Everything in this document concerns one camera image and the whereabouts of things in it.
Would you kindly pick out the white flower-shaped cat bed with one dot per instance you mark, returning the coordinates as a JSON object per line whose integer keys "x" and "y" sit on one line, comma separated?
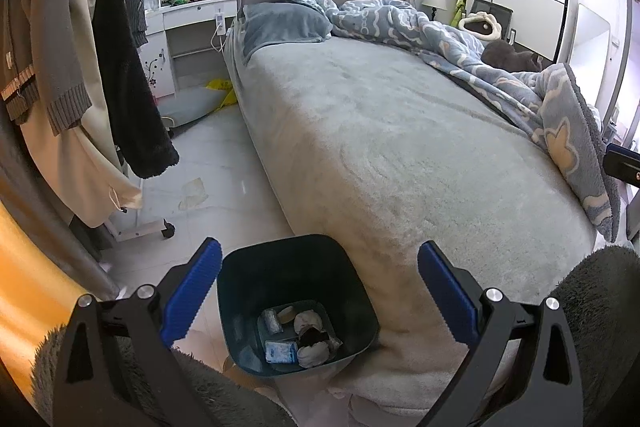
{"x": 467, "y": 27}

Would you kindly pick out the bubble wrap packet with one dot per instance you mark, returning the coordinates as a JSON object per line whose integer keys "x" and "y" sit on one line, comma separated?
{"x": 270, "y": 321}

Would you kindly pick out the white power strip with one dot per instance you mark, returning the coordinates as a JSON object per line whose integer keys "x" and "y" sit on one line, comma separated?
{"x": 219, "y": 21}

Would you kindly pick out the white bag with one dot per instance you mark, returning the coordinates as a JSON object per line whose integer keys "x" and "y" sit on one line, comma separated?
{"x": 310, "y": 319}

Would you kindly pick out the grey bed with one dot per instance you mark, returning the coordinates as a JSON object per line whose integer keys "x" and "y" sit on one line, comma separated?
{"x": 375, "y": 147}

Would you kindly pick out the white dressing table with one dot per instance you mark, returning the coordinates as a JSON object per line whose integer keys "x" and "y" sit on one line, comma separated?
{"x": 190, "y": 22}

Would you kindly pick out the white clothes rack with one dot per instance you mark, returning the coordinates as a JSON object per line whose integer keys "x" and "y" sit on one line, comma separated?
{"x": 145, "y": 229}

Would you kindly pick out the blue-grey pillow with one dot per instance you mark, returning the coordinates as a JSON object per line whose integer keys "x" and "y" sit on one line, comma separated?
{"x": 280, "y": 29}

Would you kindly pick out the grey cardigan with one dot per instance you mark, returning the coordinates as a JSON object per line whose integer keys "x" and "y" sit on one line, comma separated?
{"x": 55, "y": 32}

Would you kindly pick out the cardboard tape roll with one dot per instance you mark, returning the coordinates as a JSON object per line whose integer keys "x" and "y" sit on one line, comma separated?
{"x": 286, "y": 314}

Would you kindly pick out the blue white tissue pack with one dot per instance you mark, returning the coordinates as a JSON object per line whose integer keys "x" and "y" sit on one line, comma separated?
{"x": 280, "y": 351}

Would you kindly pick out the white sock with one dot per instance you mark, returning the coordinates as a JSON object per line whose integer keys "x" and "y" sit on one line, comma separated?
{"x": 312, "y": 356}

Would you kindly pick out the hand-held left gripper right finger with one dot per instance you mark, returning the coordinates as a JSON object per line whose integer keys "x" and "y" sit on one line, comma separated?
{"x": 447, "y": 292}

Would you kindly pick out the black fuzzy coat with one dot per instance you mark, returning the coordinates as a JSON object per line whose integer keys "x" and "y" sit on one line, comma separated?
{"x": 135, "y": 107}

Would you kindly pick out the blue patterned blanket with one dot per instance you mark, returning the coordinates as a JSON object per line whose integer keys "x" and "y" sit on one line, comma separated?
{"x": 380, "y": 19}

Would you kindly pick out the person's grey fuzzy pants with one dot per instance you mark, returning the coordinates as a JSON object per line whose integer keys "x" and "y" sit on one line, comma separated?
{"x": 600, "y": 297}

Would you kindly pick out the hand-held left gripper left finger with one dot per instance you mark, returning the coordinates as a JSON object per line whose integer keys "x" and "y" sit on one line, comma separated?
{"x": 192, "y": 292}

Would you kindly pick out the dark teal trash bin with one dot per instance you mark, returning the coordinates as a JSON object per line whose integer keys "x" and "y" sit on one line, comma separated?
{"x": 300, "y": 267}

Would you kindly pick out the yellow plastic bag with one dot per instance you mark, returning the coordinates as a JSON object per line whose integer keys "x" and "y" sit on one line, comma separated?
{"x": 220, "y": 86}

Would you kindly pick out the yellow-green cloth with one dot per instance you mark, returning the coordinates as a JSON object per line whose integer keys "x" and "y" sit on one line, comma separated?
{"x": 459, "y": 9}

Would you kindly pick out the white tall cabinet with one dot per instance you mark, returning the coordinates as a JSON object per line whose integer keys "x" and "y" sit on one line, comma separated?
{"x": 590, "y": 57}

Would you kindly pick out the grey cat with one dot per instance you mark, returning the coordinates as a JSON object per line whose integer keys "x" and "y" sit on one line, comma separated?
{"x": 507, "y": 57}

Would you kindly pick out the beige coat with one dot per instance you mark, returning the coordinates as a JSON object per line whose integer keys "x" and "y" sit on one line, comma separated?
{"x": 90, "y": 172}

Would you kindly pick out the grey cushion stool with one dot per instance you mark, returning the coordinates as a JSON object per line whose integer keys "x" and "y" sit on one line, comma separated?
{"x": 187, "y": 107}

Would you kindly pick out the black box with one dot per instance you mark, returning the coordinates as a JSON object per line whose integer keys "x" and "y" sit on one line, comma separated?
{"x": 502, "y": 9}

